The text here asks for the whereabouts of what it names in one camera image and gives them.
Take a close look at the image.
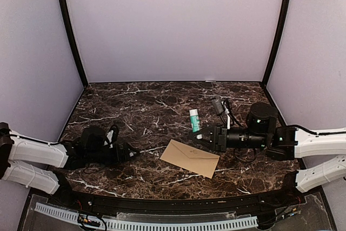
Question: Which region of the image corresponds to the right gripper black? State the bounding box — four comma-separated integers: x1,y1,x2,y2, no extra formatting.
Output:
189,123,268,153

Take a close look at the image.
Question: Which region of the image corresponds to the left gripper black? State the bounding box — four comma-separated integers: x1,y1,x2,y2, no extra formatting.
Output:
86,142,139,168

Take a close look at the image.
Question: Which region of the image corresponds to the green white glue stick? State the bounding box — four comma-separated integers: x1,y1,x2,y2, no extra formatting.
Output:
189,109,201,133

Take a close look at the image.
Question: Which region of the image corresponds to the brown paper envelope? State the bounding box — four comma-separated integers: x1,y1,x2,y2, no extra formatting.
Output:
160,140,219,179

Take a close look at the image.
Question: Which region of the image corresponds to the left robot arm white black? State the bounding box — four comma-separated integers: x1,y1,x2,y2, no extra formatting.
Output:
1,122,139,207

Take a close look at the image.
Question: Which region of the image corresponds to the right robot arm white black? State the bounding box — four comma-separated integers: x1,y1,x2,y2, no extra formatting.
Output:
189,100,345,206

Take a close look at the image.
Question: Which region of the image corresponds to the black front table rail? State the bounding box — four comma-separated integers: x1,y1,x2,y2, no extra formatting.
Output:
32,179,306,215

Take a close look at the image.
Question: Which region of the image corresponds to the white slotted cable duct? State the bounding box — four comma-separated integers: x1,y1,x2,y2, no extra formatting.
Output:
34,202,258,230

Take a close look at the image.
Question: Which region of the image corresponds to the black frame post left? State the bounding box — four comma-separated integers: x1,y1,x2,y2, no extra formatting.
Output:
58,0,89,88

